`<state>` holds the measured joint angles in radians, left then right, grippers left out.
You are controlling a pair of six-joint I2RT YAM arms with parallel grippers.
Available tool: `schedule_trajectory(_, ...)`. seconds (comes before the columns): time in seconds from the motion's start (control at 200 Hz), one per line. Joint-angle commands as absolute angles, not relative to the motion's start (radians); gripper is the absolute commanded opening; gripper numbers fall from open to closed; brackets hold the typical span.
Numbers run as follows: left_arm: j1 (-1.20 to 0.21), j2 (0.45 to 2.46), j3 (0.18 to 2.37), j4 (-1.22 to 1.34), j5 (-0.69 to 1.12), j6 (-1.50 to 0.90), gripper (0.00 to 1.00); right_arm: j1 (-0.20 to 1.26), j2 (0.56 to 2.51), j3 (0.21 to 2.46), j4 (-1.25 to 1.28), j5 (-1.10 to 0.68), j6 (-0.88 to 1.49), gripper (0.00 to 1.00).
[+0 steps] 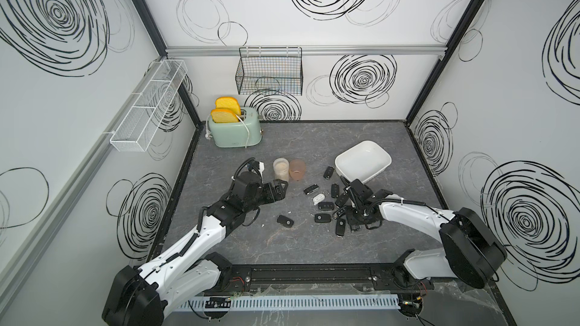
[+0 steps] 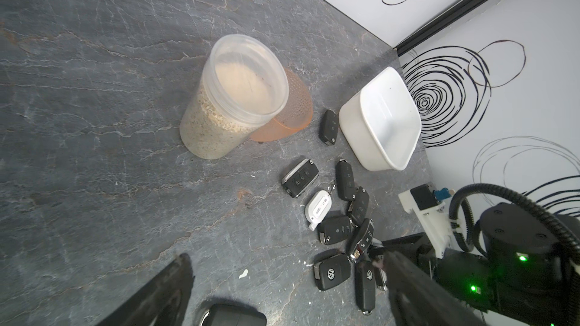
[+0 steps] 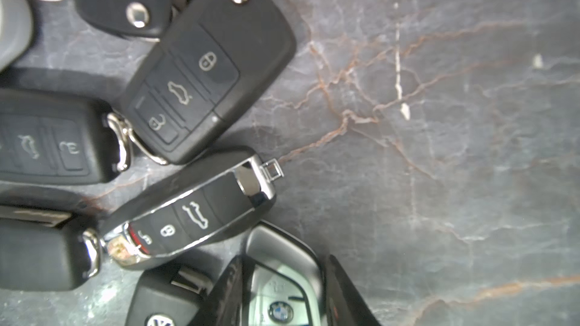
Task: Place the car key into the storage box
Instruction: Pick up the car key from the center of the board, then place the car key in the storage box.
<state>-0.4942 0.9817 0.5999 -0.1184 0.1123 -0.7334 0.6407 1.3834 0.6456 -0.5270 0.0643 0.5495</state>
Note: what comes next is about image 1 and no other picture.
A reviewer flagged black flip key middle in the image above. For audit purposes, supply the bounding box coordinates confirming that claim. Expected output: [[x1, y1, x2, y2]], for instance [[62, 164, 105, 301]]
[[335, 193, 350, 208]]

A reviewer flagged front yellow toast slice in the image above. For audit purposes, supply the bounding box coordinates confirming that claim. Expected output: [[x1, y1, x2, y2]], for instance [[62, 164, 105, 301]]
[[210, 108, 240, 124]]

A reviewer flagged white key fob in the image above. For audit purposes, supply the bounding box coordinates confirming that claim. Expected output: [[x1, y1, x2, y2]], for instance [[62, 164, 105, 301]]
[[312, 193, 326, 205]]

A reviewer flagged yellow toast slice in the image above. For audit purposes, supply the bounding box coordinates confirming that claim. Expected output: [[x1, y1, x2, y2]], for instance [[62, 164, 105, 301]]
[[210, 108, 240, 124], [214, 97, 241, 116]]

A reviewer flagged mint green toaster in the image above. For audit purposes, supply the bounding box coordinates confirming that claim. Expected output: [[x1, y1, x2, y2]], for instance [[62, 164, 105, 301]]
[[208, 107, 263, 148]]

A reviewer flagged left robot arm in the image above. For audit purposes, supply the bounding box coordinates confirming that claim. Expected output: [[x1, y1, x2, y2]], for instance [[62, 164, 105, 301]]
[[101, 171, 288, 325]]

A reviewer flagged white mesh wall shelf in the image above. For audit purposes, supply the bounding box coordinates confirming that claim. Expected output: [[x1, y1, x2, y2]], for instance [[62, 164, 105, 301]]
[[110, 59, 187, 152]]

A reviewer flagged black vw key vertical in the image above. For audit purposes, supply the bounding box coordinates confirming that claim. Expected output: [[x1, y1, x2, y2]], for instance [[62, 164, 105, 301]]
[[335, 218, 346, 237]]

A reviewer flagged black flip key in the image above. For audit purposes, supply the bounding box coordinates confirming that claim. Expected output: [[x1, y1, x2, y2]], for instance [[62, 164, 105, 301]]
[[335, 193, 350, 208], [331, 184, 340, 199]]

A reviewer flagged white storage box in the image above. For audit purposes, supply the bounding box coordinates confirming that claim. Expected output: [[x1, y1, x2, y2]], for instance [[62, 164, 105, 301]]
[[335, 140, 392, 184]]

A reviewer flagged black vw key lower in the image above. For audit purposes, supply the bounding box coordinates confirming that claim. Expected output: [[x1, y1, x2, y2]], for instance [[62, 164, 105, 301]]
[[314, 213, 332, 223]]

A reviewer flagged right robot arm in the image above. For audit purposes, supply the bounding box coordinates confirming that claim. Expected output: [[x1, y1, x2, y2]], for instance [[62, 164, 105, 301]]
[[333, 179, 507, 288]]

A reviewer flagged black silver-edged key fob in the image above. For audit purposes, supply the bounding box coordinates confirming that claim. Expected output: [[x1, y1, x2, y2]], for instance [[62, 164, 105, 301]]
[[304, 184, 320, 196]]

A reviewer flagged pink translucent cup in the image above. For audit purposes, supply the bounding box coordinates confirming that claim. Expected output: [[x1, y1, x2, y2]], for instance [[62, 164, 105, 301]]
[[288, 159, 307, 181]]

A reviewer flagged lone black vw key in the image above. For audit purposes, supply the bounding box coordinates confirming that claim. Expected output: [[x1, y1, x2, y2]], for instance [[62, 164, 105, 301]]
[[276, 215, 295, 229]]

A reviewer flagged black flip key upper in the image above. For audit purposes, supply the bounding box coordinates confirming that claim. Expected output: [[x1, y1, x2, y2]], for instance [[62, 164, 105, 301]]
[[331, 184, 340, 199]]

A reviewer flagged clear jar with grain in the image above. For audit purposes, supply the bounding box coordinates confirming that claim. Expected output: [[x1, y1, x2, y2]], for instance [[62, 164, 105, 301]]
[[273, 158, 289, 182]]

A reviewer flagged white toaster cord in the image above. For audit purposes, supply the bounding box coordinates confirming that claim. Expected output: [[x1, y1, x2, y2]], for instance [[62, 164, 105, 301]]
[[205, 113, 251, 148]]

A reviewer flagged chrome-trimmed porsche key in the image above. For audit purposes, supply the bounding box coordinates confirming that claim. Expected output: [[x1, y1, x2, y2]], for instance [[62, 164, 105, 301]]
[[332, 206, 348, 220]]

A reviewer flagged white slotted cable duct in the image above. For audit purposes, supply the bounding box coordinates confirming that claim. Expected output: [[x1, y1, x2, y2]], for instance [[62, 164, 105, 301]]
[[176, 294, 401, 312]]

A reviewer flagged rear yellow toast slice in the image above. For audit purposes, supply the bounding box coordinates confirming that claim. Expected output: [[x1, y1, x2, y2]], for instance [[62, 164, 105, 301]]
[[214, 97, 241, 116]]

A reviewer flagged black wire basket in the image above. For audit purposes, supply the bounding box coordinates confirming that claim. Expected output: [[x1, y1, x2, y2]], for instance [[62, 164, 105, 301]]
[[235, 46, 304, 96]]

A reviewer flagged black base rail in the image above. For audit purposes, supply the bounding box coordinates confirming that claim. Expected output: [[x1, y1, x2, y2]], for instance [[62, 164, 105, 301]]
[[210, 264, 451, 294]]

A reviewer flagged black three-button key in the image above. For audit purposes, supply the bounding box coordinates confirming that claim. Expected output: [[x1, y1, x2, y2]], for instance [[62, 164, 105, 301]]
[[317, 202, 335, 211]]

